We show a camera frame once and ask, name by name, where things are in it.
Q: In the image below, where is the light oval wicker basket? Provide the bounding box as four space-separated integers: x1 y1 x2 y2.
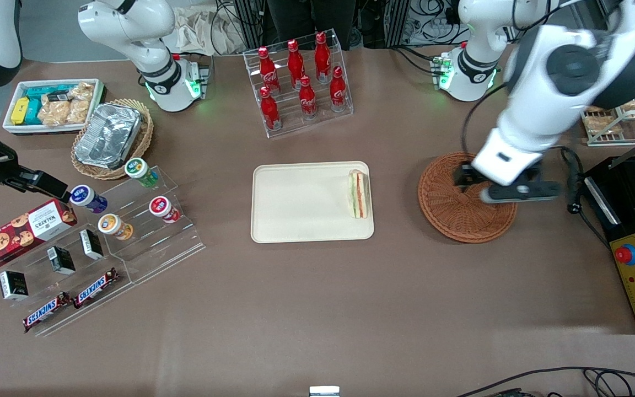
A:
71 99 154 181

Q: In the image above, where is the clear acrylic stepped riser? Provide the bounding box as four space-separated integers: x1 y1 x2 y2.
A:
93 164 207 286
0 221 133 338

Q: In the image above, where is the white wire rack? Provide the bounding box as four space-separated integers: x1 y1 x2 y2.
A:
580 82 635 147

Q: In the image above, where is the clear acrylic bottle rack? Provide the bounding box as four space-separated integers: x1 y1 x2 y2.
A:
243 29 354 139

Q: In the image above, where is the brown round wicker basket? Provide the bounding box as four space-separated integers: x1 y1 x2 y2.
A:
418 152 518 244

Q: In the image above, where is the green lid cup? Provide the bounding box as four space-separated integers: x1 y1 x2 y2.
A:
124 157 160 189

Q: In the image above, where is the black table appliance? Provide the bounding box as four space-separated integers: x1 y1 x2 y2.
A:
583 128 635 235

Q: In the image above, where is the aluminium foil tray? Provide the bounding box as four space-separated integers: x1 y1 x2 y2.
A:
80 103 142 169

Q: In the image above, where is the black cable bundle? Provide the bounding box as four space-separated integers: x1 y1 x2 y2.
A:
406 0 465 48

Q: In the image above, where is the purple lid cup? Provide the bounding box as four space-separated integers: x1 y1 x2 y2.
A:
69 184 109 215

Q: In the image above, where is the white cloth bag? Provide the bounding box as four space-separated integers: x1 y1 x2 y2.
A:
173 7 248 56

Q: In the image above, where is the yellow small box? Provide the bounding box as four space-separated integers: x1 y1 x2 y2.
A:
10 97 31 126

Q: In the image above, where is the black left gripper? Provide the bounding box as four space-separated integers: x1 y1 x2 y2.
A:
452 164 490 192

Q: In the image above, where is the black thin cable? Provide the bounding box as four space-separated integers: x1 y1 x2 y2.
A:
454 365 635 397

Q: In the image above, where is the orange lid cup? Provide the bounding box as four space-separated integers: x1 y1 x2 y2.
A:
97 213 134 242

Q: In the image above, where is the beige rectangular tray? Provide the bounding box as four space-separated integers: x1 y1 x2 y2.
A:
250 161 375 244

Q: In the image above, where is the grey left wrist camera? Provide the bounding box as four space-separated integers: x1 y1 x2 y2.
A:
480 180 562 203

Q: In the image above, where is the black power cable with plug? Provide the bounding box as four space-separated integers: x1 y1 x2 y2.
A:
558 144 614 250

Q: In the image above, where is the white plastic snack bin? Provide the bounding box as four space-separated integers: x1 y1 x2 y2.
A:
2 78 106 136

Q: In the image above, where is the Snickers bar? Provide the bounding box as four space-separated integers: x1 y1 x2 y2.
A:
22 292 72 334
72 267 120 309

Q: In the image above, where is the person in dark clothes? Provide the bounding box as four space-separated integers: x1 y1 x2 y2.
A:
266 0 359 51

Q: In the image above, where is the red lid cup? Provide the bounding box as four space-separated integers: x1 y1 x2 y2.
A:
148 195 182 224

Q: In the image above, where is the short teal box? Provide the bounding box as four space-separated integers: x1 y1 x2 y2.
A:
22 99 43 125

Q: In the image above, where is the red cola bottle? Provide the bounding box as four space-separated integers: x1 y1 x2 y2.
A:
287 39 306 89
314 31 332 84
329 66 348 113
298 76 319 120
259 87 283 132
257 46 281 95

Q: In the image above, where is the aluminium frame post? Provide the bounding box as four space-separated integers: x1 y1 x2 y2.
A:
383 0 411 48
233 0 268 52

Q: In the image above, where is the small black box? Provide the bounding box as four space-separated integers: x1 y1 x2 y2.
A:
0 270 29 302
79 228 105 261
46 245 77 276

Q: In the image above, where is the red Walkers cookie box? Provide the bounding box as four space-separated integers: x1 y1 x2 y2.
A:
0 198 79 271

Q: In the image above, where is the long teal box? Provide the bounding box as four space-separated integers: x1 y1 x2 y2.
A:
23 85 73 103

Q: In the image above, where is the triangular sandwich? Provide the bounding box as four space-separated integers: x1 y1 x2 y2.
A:
347 169 370 219

